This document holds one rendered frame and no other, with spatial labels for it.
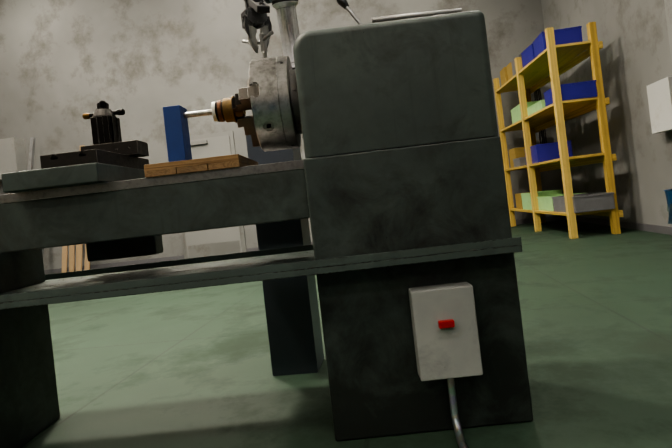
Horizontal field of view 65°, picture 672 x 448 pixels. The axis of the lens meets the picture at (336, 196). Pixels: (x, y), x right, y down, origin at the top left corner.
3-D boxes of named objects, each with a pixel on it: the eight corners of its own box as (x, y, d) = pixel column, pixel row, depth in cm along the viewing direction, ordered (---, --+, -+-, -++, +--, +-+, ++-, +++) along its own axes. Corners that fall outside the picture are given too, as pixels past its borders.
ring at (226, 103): (244, 97, 188) (219, 100, 188) (239, 92, 179) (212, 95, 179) (247, 123, 188) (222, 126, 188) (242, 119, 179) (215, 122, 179)
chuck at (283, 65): (303, 147, 200) (293, 63, 197) (295, 147, 169) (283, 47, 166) (294, 148, 200) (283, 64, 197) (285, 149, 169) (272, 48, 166)
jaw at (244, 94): (265, 95, 180) (258, 82, 169) (266, 109, 180) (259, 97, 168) (233, 99, 181) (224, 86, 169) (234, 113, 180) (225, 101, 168)
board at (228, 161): (259, 172, 201) (258, 162, 201) (239, 166, 165) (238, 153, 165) (181, 181, 202) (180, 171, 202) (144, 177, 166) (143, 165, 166)
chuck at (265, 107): (294, 148, 200) (283, 64, 197) (284, 149, 169) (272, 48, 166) (270, 151, 200) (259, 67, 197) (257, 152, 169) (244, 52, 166)
